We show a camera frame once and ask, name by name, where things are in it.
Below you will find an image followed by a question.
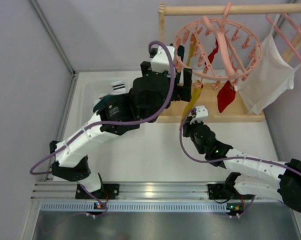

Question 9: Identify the white slotted cable duct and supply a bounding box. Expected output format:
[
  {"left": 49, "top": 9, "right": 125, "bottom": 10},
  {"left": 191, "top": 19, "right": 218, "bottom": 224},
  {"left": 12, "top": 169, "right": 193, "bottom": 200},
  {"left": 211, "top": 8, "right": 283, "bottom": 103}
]
[{"left": 40, "top": 201, "right": 241, "bottom": 213}]

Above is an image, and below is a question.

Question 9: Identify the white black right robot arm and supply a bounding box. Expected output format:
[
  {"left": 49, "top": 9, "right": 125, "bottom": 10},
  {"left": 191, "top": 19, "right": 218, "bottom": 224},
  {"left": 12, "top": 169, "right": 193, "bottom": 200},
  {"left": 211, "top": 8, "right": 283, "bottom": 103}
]
[{"left": 179, "top": 116, "right": 301, "bottom": 213}]

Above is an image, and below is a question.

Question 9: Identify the mustard yellow sock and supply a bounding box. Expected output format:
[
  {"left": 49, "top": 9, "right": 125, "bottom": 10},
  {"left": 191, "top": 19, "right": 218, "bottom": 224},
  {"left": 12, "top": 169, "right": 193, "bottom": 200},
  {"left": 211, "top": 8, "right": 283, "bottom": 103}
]
[{"left": 180, "top": 80, "right": 204, "bottom": 126}]

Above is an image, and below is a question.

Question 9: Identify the red sock front right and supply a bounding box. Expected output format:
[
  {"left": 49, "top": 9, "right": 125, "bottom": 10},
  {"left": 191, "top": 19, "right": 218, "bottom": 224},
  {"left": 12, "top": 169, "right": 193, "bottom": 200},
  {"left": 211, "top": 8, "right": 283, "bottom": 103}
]
[{"left": 217, "top": 81, "right": 236, "bottom": 113}]

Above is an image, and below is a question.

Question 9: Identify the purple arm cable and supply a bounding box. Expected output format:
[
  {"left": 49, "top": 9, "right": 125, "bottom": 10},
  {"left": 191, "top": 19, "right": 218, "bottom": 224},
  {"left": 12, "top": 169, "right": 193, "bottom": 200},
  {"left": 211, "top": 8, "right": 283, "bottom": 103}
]
[
  {"left": 178, "top": 107, "right": 301, "bottom": 183},
  {"left": 29, "top": 40, "right": 178, "bottom": 175}
]

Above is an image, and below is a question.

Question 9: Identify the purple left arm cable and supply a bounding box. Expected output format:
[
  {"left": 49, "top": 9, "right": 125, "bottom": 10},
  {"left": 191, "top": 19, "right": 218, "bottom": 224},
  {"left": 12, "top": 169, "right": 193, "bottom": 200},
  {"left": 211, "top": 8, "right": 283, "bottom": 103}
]
[{"left": 29, "top": 40, "right": 178, "bottom": 175}]

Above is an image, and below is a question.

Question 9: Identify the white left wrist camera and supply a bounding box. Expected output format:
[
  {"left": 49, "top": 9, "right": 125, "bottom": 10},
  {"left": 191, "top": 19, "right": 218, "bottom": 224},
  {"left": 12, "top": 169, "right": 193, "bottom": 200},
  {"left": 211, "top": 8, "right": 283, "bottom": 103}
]
[{"left": 150, "top": 46, "right": 171, "bottom": 73}]

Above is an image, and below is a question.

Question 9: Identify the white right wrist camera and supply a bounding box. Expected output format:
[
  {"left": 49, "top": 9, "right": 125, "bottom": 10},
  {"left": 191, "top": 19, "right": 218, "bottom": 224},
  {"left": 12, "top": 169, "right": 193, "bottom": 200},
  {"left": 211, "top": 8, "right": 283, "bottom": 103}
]
[{"left": 191, "top": 105, "right": 209, "bottom": 122}]

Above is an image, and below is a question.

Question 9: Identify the dark green sock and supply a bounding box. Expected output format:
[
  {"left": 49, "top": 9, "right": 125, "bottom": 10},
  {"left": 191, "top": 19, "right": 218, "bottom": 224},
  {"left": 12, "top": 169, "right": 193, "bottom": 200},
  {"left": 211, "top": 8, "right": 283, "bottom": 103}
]
[{"left": 92, "top": 94, "right": 113, "bottom": 113}]

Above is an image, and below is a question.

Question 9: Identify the white plastic basket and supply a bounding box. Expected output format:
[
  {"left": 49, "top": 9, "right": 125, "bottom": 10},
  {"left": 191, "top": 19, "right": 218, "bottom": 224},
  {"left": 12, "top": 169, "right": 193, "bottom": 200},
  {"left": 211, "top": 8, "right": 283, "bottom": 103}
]
[{"left": 82, "top": 77, "right": 131, "bottom": 108}]

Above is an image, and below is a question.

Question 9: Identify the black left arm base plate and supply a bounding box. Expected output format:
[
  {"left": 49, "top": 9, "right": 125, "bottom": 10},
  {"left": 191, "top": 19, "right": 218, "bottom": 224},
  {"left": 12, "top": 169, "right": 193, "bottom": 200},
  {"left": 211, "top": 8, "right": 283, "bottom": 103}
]
[{"left": 75, "top": 183, "right": 120, "bottom": 200}]

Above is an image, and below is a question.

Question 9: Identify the pink round clip hanger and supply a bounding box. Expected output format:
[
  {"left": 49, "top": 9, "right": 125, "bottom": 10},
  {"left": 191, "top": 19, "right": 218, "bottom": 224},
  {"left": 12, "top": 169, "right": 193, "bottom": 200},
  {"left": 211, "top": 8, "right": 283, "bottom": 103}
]
[{"left": 173, "top": 2, "right": 262, "bottom": 91}]

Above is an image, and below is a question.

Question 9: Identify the white black striped sock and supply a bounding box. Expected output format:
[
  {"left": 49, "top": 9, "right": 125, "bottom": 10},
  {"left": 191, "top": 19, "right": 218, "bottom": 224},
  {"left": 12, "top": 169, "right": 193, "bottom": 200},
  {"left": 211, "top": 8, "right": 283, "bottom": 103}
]
[{"left": 111, "top": 80, "right": 127, "bottom": 95}]

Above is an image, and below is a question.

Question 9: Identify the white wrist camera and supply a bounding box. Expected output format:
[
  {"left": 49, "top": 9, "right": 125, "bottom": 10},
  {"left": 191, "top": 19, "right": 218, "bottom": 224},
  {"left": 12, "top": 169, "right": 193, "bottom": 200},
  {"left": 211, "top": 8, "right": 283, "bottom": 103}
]
[
  {"left": 191, "top": 105, "right": 209, "bottom": 122},
  {"left": 150, "top": 46, "right": 171, "bottom": 73}
]

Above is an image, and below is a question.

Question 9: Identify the red sock inside ring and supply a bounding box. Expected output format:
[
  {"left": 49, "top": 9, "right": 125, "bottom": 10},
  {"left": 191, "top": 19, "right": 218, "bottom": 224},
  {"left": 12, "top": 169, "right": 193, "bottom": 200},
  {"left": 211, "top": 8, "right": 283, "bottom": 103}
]
[{"left": 207, "top": 38, "right": 219, "bottom": 64}]

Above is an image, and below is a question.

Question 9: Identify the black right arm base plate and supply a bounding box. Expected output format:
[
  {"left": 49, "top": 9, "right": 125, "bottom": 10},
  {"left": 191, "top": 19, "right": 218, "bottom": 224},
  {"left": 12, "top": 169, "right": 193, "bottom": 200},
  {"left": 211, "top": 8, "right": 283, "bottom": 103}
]
[{"left": 207, "top": 183, "right": 242, "bottom": 200}]

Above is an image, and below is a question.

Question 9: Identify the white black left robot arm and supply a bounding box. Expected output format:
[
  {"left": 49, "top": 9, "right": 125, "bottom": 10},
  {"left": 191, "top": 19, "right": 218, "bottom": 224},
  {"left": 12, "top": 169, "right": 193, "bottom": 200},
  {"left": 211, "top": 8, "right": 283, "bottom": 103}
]
[{"left": 50, "top": 46, "right": 193, "bottom": 193}]

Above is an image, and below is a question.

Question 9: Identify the yellow bear pattern sock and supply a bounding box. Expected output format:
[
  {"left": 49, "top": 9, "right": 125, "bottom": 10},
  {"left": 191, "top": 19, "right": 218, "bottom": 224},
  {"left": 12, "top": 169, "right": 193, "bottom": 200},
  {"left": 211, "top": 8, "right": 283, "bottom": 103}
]
[{"left": 185, "top": 33, "right": 197, "bottom": 67}]

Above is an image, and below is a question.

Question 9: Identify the wooden clothes rack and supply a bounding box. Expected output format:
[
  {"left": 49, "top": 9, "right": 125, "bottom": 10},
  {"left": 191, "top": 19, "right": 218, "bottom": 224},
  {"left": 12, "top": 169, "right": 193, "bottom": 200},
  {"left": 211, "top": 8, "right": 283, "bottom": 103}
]
[{"left": 158, "top": 3, "right": 301, "bottom": 123}]

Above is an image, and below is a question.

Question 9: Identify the aluminium mounting rail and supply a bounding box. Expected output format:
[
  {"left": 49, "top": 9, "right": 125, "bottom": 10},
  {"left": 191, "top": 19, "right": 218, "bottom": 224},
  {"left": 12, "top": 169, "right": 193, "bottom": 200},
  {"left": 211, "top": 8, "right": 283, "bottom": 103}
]
[{"left": 30, "top": 181, "right": 286, "bottom": 201}]

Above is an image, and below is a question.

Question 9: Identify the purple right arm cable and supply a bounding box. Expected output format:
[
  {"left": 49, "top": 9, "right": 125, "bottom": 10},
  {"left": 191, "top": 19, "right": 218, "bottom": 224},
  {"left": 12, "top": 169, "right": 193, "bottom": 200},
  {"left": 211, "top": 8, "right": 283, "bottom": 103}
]
[{"left": 178, "top": 107, "right": 301, "bottom": 183}]

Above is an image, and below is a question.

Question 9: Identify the pink clothes hanger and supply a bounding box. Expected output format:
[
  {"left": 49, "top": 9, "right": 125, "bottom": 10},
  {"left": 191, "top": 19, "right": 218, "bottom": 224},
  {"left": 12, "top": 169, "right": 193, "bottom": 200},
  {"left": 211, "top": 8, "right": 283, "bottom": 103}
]
[{"left": 265, "top": 13, "right": 301, "bottom": 68}]

